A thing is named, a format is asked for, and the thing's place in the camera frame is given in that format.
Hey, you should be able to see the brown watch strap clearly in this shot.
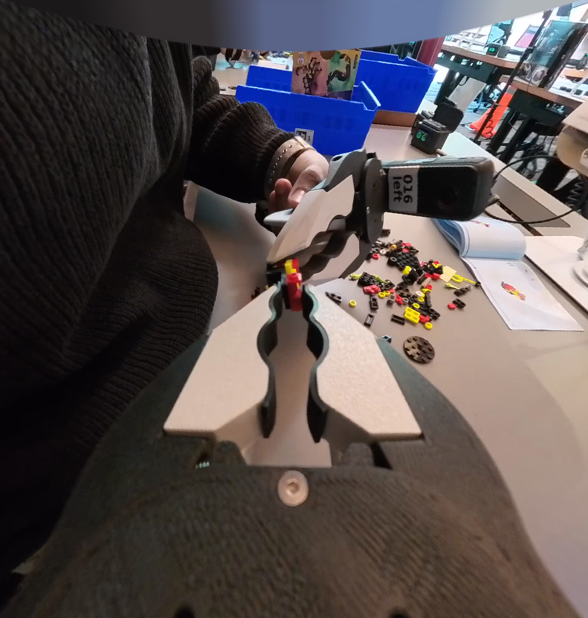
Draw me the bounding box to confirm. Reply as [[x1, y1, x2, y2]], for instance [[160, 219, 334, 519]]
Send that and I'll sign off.
[[264, 136, 316, 186]]

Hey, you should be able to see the background work desk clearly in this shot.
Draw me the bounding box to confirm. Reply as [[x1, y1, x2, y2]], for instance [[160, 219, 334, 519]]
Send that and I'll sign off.
[[441, 14, 588, 160]]

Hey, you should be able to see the orange traffic cone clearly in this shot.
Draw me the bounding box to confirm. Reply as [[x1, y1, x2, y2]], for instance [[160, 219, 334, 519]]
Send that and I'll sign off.
[[470, 92, 512, 138]]

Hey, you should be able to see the pile of lego pieces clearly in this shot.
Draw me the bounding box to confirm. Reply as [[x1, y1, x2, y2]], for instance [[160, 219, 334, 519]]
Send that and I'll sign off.
[[325, 239, 480, 331]]

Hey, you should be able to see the white stand base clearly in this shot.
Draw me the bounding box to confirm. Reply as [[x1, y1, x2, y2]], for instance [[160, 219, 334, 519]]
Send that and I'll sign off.
[[525, 193, 588, 324]]

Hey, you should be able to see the open lego instruction booklet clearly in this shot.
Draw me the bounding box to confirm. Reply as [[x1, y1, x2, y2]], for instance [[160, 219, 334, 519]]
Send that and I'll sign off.
[[431, 217, 584, 331]]

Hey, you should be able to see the grey desk cable flap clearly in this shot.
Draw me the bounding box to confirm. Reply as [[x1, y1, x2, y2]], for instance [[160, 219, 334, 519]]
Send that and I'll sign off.
[[484, 171, 572, 228]]

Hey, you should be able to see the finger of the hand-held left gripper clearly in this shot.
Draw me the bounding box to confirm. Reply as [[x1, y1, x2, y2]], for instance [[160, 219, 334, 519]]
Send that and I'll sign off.
[[301, 227, 368, 282], [266, 181, 357, 265]]

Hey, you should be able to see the person's left hand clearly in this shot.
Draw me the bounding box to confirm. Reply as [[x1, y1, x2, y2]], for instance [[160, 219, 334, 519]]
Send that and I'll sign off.
[[269, 151, 331, 211]]

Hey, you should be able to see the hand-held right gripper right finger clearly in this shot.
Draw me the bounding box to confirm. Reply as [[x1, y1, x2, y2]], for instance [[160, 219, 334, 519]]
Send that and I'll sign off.
[[303, 284, 423, 463]]

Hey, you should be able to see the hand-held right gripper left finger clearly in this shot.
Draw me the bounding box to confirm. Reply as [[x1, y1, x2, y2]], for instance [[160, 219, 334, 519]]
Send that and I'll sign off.
[[163, 284, 281, 464]]

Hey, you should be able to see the person's left forearm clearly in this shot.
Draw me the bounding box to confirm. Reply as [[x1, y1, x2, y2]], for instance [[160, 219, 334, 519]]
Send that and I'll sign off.
[[185, 97, 295, 203]]

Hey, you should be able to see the yellow red lego car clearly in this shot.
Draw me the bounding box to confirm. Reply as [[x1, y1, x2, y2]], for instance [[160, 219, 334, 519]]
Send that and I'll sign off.
[[266, 258, 304, 312]]

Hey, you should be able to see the colourful lego box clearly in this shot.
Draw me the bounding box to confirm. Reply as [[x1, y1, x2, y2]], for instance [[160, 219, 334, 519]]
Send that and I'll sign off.
[[291, 48, 362, 100]]

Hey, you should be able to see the black round lego plate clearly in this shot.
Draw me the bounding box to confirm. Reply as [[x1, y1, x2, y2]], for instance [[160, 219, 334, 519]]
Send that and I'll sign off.
[[402, 335, 436, 366]]

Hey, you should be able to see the black cable loop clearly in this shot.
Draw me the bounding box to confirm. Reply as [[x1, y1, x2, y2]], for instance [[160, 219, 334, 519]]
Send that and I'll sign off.
[[487, 154, 584, 227]]

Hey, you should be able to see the black charger case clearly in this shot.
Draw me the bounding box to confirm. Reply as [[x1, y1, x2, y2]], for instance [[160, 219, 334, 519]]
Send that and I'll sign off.
[[410, 104, 464, 155]]

